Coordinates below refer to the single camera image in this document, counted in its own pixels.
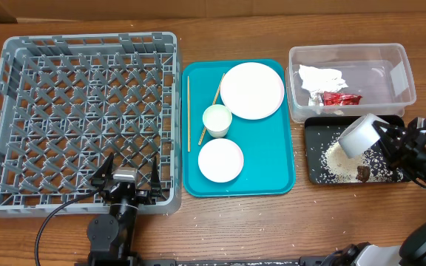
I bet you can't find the black waste tray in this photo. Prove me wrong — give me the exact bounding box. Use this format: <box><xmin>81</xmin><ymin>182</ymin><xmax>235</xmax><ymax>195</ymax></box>
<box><xmin>303</xmin><ymin>115</ymin><xmax>410</xmax><ymax>185</ymax></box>

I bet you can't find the grey dishwasher rack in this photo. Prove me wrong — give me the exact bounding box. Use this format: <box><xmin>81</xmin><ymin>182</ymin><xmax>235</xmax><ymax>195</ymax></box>
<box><xmin>0</xmin><ymin>32</ymin><xmax>182</xmax><ymax>217</ymax></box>

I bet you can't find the white paper cup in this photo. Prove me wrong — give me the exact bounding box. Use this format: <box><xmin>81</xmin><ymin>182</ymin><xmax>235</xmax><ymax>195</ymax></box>
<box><xmin>202</xmin><ymin>104</ymin><xmax>232</xmax><ymax>138</ymax></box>

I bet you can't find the wooden chopstick right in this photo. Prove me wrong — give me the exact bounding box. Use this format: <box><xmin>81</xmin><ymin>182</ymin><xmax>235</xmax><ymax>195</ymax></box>
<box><xmin>197</xmin><ymin>73</ymin><xmax>225</xmax><ymax>146</ymax></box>

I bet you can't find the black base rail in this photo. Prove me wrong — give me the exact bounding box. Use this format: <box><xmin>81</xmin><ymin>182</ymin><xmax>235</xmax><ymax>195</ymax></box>
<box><xmin>75</xmin><ymin>256</ymin><xmax>334</xmax><ymax>266</ymax></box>

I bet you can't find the white napkin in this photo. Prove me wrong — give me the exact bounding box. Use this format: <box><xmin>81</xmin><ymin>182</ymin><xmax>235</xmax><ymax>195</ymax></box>
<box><xmin>298</xmin><ymin>65</ymin><xmax>348</xmax><ymax>106</ymax></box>

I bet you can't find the large white plate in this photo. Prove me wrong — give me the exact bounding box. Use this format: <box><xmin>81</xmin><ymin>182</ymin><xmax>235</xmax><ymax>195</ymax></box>
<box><xmin>220</xmin><ymin>62</ymin><xmax>285</xmax><ymax>120</ymax></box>

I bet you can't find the wooden chopstick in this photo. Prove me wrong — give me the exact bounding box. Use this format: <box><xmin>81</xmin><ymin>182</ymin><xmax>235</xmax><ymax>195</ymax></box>
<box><xmin>197</xmin><ymin>73</ymin><xmax>225</xmax><ymax>146</ymax></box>
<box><xmin>187</xmin><ymin>76</ymin><xmax>191</xmax><ymax>152</ymax></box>

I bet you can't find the small pink bowl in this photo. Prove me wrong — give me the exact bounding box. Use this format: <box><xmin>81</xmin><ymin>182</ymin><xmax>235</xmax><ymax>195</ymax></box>
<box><xmin>198</xmin><ymin>138</ymin><xmax>244</xmax><ymax>183</ymax></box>

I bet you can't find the brown food chunk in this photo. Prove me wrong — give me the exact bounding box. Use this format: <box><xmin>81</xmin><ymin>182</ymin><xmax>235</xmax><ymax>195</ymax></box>
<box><xmin>356</xmin><ymin>166</ymin><xmax>371</xmax><ymax>183</ymax></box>

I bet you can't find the pale green bowl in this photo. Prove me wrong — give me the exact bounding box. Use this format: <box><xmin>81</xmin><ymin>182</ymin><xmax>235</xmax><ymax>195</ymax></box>
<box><xmin>338</xmin><ymin>114</ymin><xmax>388</xmax><ymax>158</ymax></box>

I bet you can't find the pile of white rice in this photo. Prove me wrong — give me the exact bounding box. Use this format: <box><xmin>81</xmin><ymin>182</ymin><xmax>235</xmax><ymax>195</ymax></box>
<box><xmin>311</xmin><ymin>125</ymin><xmax>406</xmax><ymax>184</ymax></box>

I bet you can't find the wooden chopstick left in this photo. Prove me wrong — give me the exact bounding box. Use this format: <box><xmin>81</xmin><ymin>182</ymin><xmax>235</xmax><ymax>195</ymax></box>
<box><xmin>187</xmin><ymin>76</ymin><xmax>191</xmax><ymax>152</ymax></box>

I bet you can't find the clear plastic bin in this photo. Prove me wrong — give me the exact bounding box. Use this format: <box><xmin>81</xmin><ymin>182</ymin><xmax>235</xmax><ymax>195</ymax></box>
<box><xmin>286</xmin><ymin>43</ymin><xmax>416</xmax><ymax>123</ymax></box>

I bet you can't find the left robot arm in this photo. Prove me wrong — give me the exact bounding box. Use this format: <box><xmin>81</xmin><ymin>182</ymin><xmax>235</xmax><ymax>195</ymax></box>
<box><xmin>87</xmin><ymin>154</ymin><xmax>161</xmax><ymax>266</ymax></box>

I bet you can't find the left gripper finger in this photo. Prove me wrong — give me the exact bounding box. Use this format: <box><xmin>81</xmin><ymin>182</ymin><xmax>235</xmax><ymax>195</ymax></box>
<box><xmin>150</xmin><ymin>156</ymin><xmax>161</xmax><ymax>192</ymax></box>
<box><xmin>93</xmin><ymin>153</ymin><xmax>114</xmax><ymax>182</ymax></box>

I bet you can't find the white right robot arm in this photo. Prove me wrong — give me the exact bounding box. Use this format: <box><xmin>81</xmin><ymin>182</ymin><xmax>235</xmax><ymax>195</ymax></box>
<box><xmin>322</xmin><ymin>114</ymin><xmax>426</xmax><ymax>266</ymax></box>

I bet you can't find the red snack wrapper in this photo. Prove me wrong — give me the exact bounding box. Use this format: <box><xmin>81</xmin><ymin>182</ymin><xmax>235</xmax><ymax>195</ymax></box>
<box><xmin>321</xmin><ymin>92</ymin><xmax>362</xmax><ymax>106</ymax></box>

